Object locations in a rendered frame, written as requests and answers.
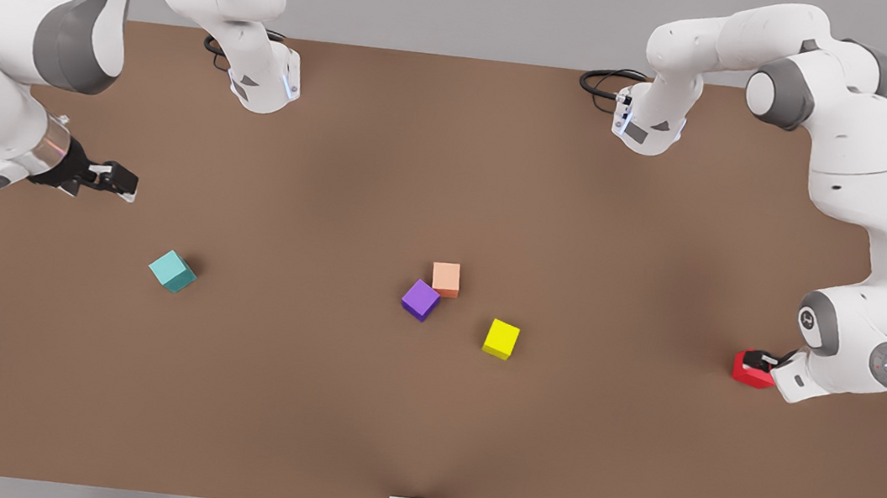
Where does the red wooden cube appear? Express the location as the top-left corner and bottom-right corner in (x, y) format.
(730, 348), (780, 392)

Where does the teal blue wooden cube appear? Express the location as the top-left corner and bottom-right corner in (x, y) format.
(145, 247), (201, 297)

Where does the yellow wooden cube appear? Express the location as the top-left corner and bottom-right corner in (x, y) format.
(480, 317), (522, 364)

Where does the purple wooden cube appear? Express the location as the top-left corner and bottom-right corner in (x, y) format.
(398, 276), (444, 325)

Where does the peach orange wooden cube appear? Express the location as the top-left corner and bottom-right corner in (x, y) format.
(429, 260), (464, 301)

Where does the black cable loop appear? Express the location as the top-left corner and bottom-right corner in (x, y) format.
(577, 64), (653, 107)
(201, 22), (289, 80)

